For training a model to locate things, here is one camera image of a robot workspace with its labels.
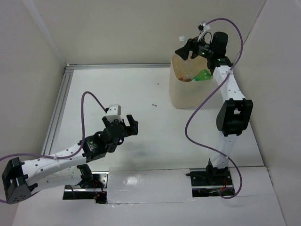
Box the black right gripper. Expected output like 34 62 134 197
175 32 214 61

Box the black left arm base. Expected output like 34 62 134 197
63 164 109 204

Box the green plastic bottle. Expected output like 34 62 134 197
191 69 212 82

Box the aluminium frame rail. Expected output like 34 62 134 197
40 62 232 158

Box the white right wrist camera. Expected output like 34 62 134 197
198 22 210 41

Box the red label bottle red cap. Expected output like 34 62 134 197
178 76 191 82

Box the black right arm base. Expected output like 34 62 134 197
185 160 235 198

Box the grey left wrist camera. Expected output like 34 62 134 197
105 105 121 116

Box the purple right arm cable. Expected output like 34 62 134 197
184 18 244 200

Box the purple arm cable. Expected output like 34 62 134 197
0 91 108 203
184 18 244 200

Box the cream plastic bin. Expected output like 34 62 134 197
169 54 217 109

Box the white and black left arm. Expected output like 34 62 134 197
1 115 138 204

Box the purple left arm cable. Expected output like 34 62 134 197
0 91 108 203

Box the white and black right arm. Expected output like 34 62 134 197
175 32 253 185

